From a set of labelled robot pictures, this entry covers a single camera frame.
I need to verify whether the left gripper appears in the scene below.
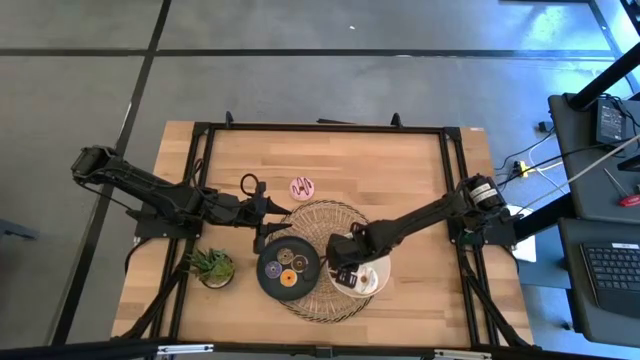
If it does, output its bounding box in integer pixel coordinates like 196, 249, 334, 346
238, 182, 294, 254

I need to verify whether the pink frosted donut chocolate drizzle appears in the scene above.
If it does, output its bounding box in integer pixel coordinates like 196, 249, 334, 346
289, 176, 316, 202

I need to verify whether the round wicker placemat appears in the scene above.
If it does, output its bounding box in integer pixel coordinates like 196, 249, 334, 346
271, 199, 382, 324

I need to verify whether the white frosted donut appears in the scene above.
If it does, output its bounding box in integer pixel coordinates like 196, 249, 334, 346
357, 267, 380, 295

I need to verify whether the white round plate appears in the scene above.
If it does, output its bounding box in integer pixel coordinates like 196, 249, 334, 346
327, 249, 393, 300

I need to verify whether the black round plate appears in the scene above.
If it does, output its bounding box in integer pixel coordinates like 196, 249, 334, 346
256, 235, 321, 302

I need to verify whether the small potted succulent plant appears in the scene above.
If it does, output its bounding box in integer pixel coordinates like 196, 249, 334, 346
186, 247, 236, 290

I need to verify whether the white paper sheet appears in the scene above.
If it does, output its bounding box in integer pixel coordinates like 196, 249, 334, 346
507, 204, 537, 264

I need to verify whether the black support beam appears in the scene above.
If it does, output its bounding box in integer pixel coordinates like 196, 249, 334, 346
512, 192, 574, 241

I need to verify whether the dark grey keyboard desk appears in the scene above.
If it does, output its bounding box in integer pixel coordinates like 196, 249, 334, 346
557, 217, 640, 349

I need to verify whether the black overhead crossbeam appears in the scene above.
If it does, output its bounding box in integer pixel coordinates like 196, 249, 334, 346
0, 338, 640, 360

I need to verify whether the dark grey side desk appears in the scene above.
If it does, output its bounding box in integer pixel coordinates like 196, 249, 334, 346
548, 92, 640, 224

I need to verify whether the grey chair base leg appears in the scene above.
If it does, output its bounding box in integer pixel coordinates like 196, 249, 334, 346
0, 218, 39, 241

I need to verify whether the black keyboard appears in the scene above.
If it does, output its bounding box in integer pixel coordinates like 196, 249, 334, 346
579, 242, 640, 319

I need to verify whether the black power adapter box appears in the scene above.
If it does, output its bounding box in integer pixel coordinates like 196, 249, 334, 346
594, 98, 629, 146

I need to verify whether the black upright pole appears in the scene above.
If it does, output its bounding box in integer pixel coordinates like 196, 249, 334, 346
567, 42, 640, 111

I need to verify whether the black aluminium table frame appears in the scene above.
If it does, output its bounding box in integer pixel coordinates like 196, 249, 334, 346
112, 119, 536, 351

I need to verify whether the silver metal bracket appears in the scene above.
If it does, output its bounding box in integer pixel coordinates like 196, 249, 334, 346
156, 343, 215, 356
433, 349, 494, 360

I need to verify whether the grey cable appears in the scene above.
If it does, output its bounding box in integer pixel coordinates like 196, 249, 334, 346
517, 132, 640, 211

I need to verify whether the red handled screwdriver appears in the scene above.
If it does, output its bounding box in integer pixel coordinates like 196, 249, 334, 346
602, 167, 640, 209

